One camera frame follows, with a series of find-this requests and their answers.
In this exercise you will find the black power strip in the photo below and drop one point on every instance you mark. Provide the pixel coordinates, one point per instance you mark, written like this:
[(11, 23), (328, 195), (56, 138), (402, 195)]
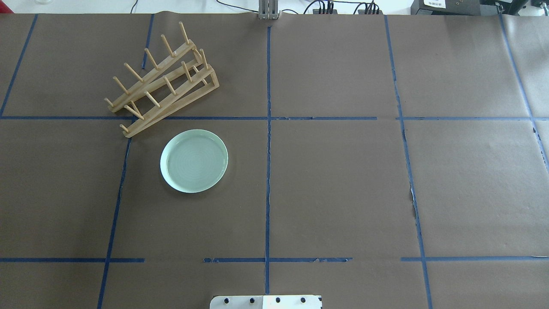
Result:
[(325, 9), (368, 9)]

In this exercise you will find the black equipment box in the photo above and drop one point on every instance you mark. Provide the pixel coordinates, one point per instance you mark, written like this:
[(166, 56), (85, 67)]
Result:
[(454, 7)]

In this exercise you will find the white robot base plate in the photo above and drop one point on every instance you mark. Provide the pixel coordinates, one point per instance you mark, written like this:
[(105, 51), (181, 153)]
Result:
[(267, 302)]

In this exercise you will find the black power strip right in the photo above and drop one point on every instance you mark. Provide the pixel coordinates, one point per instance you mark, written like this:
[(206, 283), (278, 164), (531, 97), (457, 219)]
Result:
[(368, 9)]

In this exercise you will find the light green ceramic plate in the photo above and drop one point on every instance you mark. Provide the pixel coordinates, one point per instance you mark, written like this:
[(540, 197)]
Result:
[(194, 161)]

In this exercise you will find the wooden plate rack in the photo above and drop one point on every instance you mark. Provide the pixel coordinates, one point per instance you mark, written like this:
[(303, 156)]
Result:
[(180, 79)]

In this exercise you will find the black power strip left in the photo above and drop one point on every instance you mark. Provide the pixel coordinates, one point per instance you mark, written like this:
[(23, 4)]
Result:
[(325, 9)]

